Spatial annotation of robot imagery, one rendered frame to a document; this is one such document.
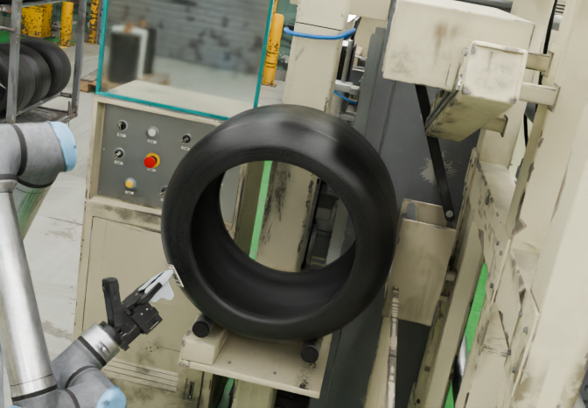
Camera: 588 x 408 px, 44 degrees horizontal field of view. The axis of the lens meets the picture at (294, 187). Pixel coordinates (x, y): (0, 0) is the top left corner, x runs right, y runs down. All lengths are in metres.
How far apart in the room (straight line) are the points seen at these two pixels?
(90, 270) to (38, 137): 1.12
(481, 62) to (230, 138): 0.65
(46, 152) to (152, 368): 1.33
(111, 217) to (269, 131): 1.09
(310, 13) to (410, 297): 0.83
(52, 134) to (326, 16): 0.78
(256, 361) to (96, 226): 0.93
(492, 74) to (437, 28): 0.15
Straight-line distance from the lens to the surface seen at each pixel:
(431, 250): 2.04
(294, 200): 2.09
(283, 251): 2.14
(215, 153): 1.68
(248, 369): 1.93
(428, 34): 1.36
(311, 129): 1.67
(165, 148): 2.54
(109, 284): 1.76
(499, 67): 1.28
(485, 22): 1.36
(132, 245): 2.63
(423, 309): 2.10
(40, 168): 1.70
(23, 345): 1.60
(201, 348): 1.90
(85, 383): 1.68
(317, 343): 1.87
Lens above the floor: 1.83
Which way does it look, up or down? 17 degrees down
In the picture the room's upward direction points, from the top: 10 degrees clockwise
